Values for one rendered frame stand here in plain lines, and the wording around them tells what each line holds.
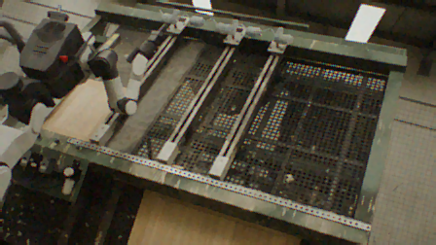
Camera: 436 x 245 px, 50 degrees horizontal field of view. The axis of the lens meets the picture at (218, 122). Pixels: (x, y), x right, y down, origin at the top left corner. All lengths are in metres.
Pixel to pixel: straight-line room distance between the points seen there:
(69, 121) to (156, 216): 0.78
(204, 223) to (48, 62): 1.14
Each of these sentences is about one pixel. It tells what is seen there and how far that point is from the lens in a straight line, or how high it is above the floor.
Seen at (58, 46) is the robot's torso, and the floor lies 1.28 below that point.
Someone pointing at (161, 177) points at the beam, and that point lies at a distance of 2.41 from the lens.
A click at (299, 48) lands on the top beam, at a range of 3.04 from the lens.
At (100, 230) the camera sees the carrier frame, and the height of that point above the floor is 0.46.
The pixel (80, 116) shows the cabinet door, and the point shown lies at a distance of 2.90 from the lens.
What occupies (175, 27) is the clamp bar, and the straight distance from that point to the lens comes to 3.25.
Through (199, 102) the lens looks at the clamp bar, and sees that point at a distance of 2.71.
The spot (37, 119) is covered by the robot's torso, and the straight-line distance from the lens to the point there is 2.36.
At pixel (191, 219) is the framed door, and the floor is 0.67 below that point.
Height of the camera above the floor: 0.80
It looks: 9 degrees up
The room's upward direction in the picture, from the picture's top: 17 degrees clockwise
